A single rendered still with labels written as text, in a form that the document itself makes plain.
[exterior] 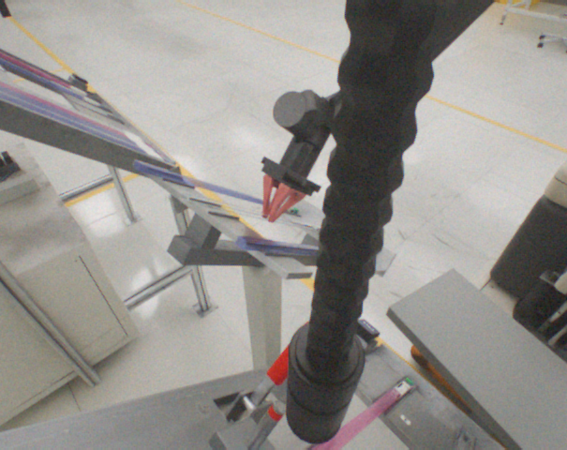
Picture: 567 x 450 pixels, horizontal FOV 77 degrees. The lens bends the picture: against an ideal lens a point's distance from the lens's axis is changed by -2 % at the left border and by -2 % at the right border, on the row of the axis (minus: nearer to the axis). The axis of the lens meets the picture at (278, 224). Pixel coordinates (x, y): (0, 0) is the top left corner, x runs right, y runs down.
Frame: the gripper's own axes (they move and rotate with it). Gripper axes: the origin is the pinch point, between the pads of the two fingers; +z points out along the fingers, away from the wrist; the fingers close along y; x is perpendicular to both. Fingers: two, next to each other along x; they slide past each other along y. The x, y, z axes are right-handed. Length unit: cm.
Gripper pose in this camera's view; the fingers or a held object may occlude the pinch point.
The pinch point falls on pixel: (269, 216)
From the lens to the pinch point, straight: 65.5
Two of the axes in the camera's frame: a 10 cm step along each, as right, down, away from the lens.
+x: 4.9, 1.1, 8.6
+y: 7.4, 4.8, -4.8
